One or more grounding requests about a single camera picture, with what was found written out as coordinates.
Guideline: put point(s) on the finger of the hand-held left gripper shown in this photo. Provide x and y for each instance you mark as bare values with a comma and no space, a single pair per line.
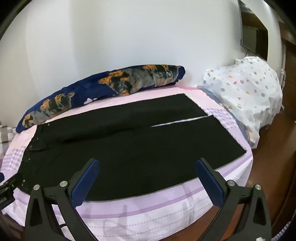
15,181

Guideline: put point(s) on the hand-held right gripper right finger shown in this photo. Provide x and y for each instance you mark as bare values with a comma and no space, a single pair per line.
209,180

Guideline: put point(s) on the pink purple bed sheet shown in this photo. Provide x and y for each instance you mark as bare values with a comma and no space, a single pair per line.
161,208

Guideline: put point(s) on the checked grey white cloth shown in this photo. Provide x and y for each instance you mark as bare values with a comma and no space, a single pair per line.
5,134

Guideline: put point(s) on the wall-mounted television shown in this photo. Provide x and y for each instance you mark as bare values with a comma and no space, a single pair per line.
252,32

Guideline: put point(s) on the black pants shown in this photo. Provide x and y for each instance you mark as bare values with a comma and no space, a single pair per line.
138,150

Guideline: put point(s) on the blue orange patterned blanket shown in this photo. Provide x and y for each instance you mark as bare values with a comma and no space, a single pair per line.
92,85

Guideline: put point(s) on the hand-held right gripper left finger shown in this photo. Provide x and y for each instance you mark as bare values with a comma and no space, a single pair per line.
85,180

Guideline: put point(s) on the white dotted cloth cover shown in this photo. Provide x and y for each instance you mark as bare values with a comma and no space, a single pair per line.
242,92

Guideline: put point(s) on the brown wooden door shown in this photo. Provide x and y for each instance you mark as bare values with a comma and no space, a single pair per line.
286,58

